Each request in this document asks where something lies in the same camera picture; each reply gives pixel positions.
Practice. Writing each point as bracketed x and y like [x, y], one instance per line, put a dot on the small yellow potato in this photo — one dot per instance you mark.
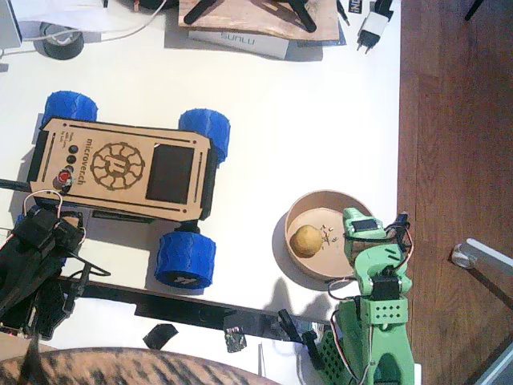
[306, 240]

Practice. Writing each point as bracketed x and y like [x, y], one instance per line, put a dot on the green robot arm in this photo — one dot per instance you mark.
[384, 313]

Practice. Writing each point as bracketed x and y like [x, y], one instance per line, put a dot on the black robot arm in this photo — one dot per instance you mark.
[24, 276]

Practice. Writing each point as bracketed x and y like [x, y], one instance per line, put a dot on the brown paper bowl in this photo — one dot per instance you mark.
[316, 208]

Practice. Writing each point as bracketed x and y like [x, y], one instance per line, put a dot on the blue rover wheel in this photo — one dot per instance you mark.
[19, 220]
[206, 134]
[72, 106]
[184, 256]

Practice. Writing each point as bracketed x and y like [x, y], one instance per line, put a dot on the thin black rod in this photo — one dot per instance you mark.
[12, 184]

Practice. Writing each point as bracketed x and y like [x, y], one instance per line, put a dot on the black spring clamp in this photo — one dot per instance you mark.
[288, 321]

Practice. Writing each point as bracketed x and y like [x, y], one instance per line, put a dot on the grey metal leg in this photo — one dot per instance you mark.
[481, 252]

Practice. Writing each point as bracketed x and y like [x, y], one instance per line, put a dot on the black plastic scrap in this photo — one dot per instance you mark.
[160, 336]

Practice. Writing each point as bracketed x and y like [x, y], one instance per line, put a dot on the brown striped fabric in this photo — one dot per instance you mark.
[120, 367]

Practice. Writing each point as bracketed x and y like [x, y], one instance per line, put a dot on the dark crumpled foil piece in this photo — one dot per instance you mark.
[235, 340]

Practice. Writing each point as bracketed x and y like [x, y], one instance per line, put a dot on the black tape roll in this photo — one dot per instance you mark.
[60, 51]

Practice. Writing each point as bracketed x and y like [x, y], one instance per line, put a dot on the white SUNLU box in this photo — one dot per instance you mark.
[272, 48]

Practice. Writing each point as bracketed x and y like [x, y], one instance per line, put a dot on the white black power adapter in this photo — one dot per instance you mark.
[374, 24]

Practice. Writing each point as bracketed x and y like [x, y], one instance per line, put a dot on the grey metal bar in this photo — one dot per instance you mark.
[501, 369]

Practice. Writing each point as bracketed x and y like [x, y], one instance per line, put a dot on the black label card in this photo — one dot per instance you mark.
[354, 6]

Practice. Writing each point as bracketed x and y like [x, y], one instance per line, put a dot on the grey box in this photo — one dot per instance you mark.
[8, 24]

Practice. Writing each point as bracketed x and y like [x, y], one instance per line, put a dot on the white paper sheet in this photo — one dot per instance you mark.
[60, 14]

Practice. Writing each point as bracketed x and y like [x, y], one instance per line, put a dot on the wooden board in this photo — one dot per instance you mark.
[248, 20]

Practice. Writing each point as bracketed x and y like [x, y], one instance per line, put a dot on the black stick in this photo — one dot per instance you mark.
[473, 11]

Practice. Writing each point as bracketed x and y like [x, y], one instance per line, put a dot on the black round object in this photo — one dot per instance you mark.
[156, 3]

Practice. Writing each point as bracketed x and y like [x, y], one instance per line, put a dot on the green arm wrist camera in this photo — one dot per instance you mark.
[401, 224]

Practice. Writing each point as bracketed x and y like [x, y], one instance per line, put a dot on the long black aluminium rail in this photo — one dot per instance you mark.
[192, 314]

